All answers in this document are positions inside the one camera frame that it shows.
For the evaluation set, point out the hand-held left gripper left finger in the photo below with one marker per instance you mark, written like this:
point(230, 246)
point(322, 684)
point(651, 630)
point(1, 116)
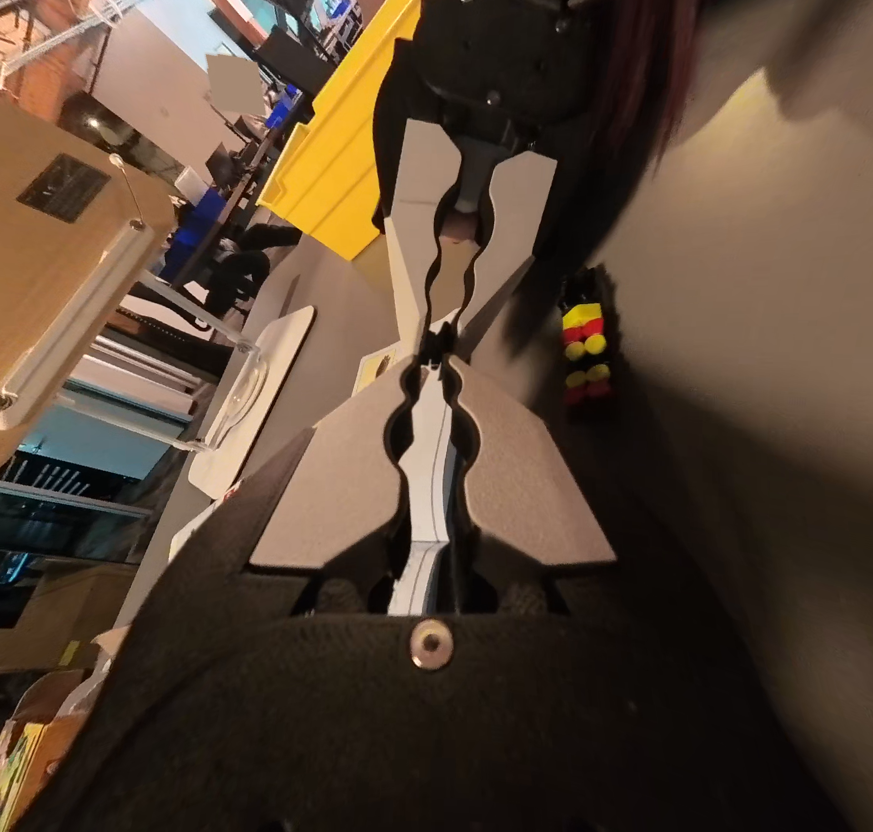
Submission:
point(334, 491)

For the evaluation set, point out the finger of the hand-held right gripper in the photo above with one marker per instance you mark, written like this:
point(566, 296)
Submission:
point(522, 211)
point(416, 198)

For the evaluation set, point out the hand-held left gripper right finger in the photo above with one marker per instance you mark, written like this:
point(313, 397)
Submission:
point(525, 491)

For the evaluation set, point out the small black lego piece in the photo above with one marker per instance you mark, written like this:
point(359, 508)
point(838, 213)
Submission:
point(436, 344)

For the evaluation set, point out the red yellow black lego build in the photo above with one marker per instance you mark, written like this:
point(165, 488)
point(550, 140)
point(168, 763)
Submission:
point(583, 344)

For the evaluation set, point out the white instruction booklet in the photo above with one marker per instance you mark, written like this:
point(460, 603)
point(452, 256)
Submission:
point(427, 491)

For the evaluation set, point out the yellow plastic bin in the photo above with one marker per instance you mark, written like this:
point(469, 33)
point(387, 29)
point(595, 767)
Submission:
point(341, 123)

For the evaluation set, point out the white board with clear stand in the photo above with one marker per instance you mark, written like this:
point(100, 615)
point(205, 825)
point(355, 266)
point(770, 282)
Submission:
point(269, 382)

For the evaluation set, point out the person's dark red hair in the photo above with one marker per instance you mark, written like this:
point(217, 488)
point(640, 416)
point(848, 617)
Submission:
point(648, 48)

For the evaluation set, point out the black office chair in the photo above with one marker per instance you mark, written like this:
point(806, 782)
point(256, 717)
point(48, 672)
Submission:
point(239, 266)

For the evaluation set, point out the stack of blue bins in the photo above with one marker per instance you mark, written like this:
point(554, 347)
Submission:
point(198, 222)

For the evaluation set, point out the brown cardboard box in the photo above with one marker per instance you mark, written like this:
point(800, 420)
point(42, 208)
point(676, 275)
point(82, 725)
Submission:
point(61, 614)

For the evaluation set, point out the colourful printed carton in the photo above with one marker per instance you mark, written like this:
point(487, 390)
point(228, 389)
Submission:
point(27, 750)

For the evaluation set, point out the aluminium rail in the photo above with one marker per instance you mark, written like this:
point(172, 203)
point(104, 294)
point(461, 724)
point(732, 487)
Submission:
point(82, 307)

